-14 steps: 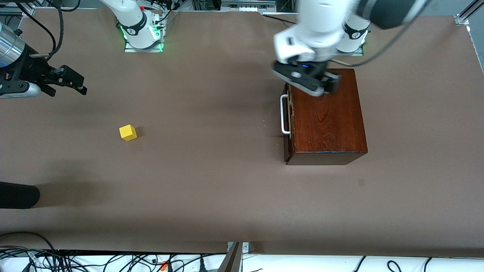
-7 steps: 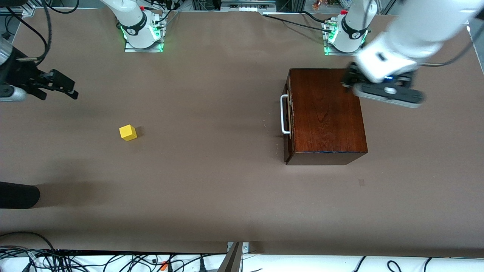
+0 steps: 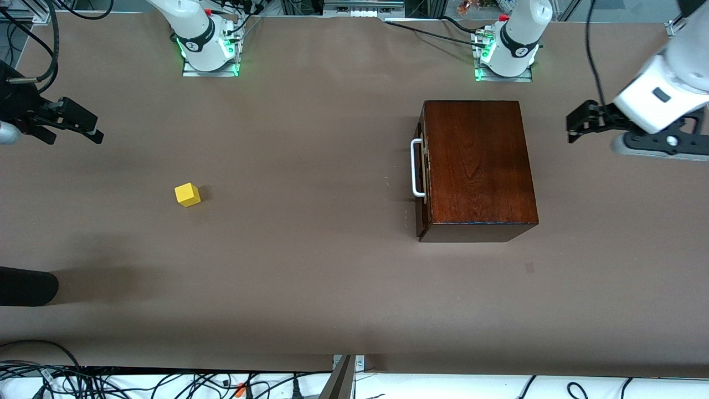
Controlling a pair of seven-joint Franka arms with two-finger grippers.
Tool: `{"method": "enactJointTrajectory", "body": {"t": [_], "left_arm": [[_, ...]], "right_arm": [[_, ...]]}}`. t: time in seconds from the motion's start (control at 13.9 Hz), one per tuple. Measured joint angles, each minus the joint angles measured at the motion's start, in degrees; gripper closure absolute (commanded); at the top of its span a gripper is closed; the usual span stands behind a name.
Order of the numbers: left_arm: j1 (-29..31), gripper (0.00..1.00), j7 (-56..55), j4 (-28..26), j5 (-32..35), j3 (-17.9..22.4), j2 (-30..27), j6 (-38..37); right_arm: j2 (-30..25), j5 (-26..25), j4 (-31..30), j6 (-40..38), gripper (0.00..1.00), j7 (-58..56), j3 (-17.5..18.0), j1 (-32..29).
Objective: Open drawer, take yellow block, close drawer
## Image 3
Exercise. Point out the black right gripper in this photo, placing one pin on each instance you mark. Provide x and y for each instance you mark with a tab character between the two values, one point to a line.
21	105

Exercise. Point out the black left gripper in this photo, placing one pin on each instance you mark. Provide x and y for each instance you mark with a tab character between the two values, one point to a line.
602	117

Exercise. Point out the yellow block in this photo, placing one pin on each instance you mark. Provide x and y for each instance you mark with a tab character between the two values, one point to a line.
187	195

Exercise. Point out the light wood drawer brown front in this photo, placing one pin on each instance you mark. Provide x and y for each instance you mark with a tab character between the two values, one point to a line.
424	219

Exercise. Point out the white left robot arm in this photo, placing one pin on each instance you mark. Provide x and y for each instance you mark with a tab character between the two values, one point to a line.
653	100

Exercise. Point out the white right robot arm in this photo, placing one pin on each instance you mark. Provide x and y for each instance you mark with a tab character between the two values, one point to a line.
196	27

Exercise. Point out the dark brown wooden cabinet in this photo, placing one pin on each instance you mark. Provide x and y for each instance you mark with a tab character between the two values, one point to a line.
476	160

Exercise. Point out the black ribbed cylinder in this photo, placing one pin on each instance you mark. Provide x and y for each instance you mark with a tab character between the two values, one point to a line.
27	285

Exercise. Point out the white power strip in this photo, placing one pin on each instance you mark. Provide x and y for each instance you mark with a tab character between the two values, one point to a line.
363	12

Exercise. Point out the grey metal bar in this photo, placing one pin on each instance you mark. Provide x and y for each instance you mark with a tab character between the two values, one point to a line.
339	382

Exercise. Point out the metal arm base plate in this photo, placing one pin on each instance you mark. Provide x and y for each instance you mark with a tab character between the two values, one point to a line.
191	72
523	77

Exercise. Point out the aluminium frame profile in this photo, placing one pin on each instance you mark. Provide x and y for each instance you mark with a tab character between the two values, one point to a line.
678	25
33	14

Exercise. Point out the small metal corner bracket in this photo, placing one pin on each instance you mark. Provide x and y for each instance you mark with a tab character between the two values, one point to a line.
360	363

